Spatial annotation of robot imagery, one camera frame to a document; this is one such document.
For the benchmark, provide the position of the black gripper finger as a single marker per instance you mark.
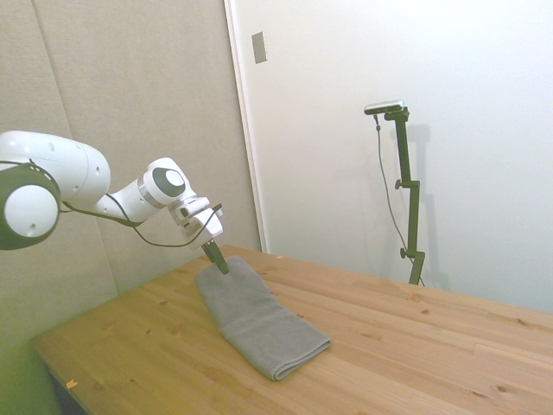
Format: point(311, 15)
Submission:
point(210, 253)
point(221, 263)

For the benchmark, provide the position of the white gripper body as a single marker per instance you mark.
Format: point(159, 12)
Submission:
point(207, 227)

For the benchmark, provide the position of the grey towel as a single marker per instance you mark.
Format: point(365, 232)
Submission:
point(259, 324)

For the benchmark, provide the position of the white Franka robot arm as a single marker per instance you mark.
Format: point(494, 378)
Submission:
point(69, 173)

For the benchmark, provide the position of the orange tape scrap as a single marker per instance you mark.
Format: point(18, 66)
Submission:
point(71, 383)

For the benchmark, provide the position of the green upholstered seat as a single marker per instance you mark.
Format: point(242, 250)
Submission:
point(21, 384)

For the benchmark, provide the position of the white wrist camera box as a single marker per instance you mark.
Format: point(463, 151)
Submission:
point(192, 206)

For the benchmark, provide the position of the white door frame trim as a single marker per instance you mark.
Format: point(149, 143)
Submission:
point(246, 129)

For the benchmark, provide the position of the grey wall plate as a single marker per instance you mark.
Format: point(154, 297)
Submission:
point(259, 47)

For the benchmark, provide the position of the black camera stand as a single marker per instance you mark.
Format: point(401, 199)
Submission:
point(408, 173)

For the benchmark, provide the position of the silver exterior camera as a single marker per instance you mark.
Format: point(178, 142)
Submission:
point(384, 106)

